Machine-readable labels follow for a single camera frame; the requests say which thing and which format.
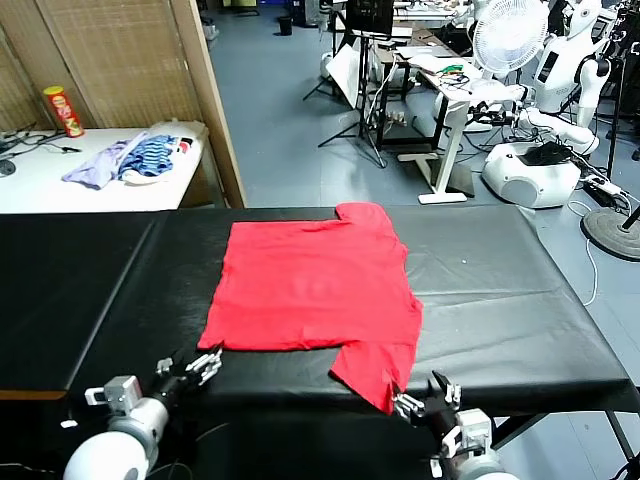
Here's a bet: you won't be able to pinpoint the white cable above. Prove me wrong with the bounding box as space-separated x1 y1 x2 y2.
567 199 600 307

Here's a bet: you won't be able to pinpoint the purple garment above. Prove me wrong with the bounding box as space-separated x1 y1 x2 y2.
62 130 151 191

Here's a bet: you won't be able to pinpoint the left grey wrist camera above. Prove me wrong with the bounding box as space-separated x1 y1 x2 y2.
83 375 141 416

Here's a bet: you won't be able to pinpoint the white side table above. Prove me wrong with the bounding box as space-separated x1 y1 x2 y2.
0 121 209 215

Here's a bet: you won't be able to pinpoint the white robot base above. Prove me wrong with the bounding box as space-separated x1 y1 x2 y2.
481 141 583 210

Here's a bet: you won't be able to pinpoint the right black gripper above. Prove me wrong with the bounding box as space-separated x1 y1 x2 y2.
392 370 462 441

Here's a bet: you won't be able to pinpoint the red t-shirt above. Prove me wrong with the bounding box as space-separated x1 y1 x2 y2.
197 201 425 415

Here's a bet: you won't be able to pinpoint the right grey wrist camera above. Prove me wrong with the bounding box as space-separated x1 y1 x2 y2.
439 408 494 451

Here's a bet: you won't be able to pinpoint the blue striped garment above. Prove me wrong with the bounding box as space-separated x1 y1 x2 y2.
118 134 176 180

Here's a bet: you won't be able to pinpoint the black table cover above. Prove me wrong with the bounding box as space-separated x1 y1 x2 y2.
0 203 640 417

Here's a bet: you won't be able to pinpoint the white desk fan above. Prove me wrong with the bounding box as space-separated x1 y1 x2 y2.
469 0 550 101

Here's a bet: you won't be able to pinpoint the white power strip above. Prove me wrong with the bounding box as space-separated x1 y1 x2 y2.
583 174 629 199

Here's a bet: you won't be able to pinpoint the white humanoid robot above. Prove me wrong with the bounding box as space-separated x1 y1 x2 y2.
514 0 616 156

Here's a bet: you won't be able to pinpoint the white garment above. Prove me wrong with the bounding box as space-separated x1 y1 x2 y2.
121 167 171 187

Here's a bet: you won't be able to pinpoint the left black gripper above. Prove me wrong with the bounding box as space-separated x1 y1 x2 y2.
149 348 224 401

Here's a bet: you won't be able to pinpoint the wooden folding screen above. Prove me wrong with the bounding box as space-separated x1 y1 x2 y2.
0 0 248 209

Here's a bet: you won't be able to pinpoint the grey laptop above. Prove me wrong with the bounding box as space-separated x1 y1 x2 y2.
397 44 454 60

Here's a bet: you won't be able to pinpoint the black monitor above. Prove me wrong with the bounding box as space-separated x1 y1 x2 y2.
344 0 396 36

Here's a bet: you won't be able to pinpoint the white board panel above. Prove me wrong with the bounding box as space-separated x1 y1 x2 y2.
327 43 374 109

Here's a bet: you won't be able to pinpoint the white standing desk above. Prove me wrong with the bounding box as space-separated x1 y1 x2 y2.
397 47 501 205

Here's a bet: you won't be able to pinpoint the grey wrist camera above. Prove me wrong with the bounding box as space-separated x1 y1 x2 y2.
83 375 141 416
439 408 494 451

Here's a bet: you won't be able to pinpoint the black tripod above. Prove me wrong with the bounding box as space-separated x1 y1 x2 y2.
302 29 389 169

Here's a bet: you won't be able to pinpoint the black cables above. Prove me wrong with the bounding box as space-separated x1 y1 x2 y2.
0 122 84 156

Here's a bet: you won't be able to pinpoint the red chips can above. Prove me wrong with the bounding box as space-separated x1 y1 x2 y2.
42 85 85 139

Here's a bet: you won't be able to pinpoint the black round stand base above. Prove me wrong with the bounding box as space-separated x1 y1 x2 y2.
580 202 640 261

